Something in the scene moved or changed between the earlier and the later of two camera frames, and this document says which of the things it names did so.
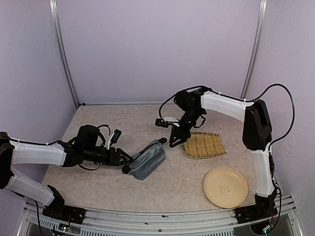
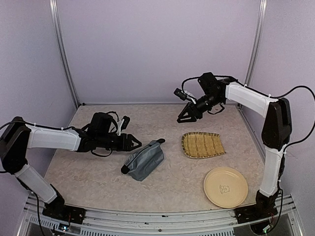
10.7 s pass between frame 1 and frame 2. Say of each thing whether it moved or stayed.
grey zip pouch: stayed
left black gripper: moved
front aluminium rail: stayed
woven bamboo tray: stayed
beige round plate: stayed
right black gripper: moved
